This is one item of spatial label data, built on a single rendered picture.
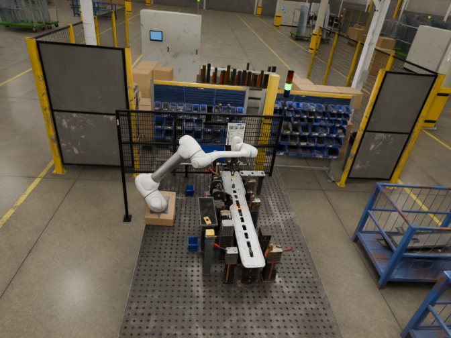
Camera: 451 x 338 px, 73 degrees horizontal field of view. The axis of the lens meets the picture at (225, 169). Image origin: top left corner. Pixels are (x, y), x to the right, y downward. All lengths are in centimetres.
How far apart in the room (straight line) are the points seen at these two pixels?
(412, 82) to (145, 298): 453
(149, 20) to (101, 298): 730
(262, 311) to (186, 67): 772
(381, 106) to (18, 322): 518
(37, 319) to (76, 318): 34
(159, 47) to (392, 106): 631
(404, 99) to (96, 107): 453
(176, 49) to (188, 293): 755
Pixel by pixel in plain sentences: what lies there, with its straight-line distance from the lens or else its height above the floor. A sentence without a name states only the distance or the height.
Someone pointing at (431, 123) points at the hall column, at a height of 16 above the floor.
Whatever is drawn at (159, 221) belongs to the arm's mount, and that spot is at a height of 75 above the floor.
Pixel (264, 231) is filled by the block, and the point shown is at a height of 103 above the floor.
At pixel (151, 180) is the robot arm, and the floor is 121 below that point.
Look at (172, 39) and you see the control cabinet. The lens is 921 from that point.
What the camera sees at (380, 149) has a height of 73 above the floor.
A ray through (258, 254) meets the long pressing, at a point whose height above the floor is 100.
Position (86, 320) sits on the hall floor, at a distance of 345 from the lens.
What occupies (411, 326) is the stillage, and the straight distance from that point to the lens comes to 370.
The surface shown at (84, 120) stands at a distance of 494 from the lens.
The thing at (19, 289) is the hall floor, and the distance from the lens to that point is 390.
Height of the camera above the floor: 282
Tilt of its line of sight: 31 degrees down
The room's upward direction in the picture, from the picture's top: 6 degrees clockwise
